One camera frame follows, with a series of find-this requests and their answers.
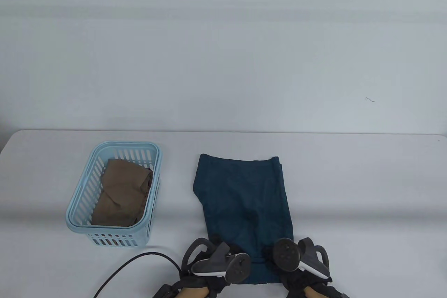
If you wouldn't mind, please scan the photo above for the brown folded cloth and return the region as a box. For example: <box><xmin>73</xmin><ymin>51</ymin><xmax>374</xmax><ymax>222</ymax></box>
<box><xmin>91</xmin><ymin>159</ymin><xmax>154</xmax><ymax>227</ymax></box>

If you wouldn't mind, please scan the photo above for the dark teal cloth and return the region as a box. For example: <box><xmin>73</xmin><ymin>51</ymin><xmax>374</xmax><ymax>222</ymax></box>
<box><xmin>193</xmin><ymin>153</ymin><xmax>294</xmax><ymax>285</ymax></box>

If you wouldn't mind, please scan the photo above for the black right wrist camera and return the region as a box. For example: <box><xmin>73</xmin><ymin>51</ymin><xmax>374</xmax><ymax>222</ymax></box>
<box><xmin>327</xmin><ymin>285</ymin><xmax>350</xmax><ymax>298</ymax></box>

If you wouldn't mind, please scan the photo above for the grey left hand controller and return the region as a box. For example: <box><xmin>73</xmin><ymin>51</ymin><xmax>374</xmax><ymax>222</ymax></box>
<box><xmin>182</xmin><ymin>238</ymin><xmax>251</xmax><ymax>283</ymax></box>

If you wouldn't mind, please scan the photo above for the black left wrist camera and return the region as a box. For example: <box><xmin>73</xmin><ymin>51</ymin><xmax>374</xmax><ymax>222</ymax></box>
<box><xmin>153</xmin><ymin>282</ymin><xmax>183</xmax><ymax>298</ymax></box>

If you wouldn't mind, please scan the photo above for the person's left forearm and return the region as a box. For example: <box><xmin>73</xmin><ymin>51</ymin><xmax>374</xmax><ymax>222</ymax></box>
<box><xmin>174</xmin><ymin>286</ymin><xmax>211</xmax><ymax>298</ymax></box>

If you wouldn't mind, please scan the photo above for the person's left hand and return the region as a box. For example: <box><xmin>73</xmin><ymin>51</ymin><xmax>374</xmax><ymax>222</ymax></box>
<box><xmin>179</xmin><ymin>233</ymin><xmax>251</xmax><ymax>292</ymax></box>

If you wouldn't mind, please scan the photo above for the light blue plastic basket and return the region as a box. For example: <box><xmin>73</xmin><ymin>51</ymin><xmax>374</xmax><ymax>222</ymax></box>
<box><xmin>65</xmin><ymin>141</ymin><xmax>163</xmax><ymax>247</ymax></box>

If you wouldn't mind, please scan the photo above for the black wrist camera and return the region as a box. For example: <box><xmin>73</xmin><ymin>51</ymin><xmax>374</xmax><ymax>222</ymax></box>
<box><xmin>327</xmin><ymin>285</ymin><xmax>350</xmax><ymax>298</ymax></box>
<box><xmin>153</xmin><ymin>282</ymin><xmax>183</xmax><ymax>298</ymax></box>

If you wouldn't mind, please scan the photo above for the person's right hand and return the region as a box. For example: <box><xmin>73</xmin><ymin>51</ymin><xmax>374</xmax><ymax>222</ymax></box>
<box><xmin>263</xmin><ymin>246</ymin><xmax>333</xmax><ymax>291</ymax></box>

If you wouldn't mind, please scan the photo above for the grey right hand controller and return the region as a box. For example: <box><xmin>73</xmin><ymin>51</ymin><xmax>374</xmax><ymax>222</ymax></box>
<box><xmin>272</xmin><ymin>238</ymin><xmax>331</xmax><ymax>281</ymax></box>

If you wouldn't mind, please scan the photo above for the dark purple cloth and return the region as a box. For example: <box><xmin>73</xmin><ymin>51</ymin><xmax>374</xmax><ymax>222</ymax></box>
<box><xmin>141</xmin><ymin>168</ymin><xmax>154</xmax><ymax>195</ymax></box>

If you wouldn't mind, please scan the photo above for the person's right forearm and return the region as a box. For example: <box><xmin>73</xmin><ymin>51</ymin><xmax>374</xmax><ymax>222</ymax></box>
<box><xmin>301</xmin><ymin>286</ymin><xmax>330</xmax><ymax>298</ymax></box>

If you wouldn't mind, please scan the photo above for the black cable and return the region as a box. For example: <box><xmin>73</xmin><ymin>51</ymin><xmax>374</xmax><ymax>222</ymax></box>
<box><xmin>93</xmin><ymin>252</ymin><xmax>183</xmax><ymax>298</ymax></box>

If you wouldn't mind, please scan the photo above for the grey hand controller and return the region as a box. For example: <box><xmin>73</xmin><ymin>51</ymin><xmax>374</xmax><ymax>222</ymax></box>
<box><xmin>272</xmin><ymin>238</ymin><xmax>331</xmax><ymax>281</ymax></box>
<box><xmin>182</xmin><ymin>238</ymin><xmax>251</xmax><ymax>283</ymax></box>

